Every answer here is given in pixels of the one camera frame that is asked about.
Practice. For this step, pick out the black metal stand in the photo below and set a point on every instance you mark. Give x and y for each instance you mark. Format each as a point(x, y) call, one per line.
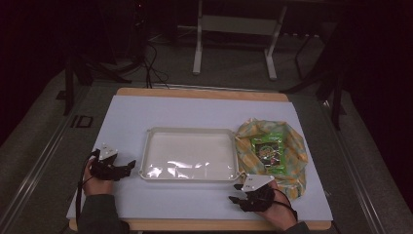
point(69, 87)
point(336, 97)

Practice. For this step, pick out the person's left hand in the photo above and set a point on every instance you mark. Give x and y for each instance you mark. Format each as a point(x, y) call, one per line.
point(97, 186)

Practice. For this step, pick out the green snack packet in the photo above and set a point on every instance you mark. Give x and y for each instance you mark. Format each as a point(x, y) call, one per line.
point(269, 154)

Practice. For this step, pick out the white table sheet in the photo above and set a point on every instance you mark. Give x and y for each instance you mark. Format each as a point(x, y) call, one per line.
point(181, 112)

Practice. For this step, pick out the white metal stand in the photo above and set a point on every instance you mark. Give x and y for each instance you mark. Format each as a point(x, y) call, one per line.
point(238, 25)

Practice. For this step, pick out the wooden table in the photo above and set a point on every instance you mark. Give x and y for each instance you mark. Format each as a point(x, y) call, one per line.
point(201, 93)

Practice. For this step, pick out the person's right hand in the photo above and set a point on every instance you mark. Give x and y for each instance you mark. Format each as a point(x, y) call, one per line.
point(279, 213)

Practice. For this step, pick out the white plastic tray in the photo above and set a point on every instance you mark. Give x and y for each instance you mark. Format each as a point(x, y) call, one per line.
point(190, 152)

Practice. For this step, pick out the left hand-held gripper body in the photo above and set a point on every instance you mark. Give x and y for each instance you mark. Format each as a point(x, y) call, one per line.
point(107, 162)

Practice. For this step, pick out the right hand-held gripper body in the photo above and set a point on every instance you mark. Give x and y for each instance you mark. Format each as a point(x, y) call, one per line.
point(258, 195)

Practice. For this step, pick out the thin black metal frame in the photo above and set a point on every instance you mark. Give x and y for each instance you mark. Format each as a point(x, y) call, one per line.
point(303, 48)

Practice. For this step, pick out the yellow green cloth bag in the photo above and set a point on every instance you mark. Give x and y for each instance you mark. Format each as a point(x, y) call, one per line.
point(297, 152)

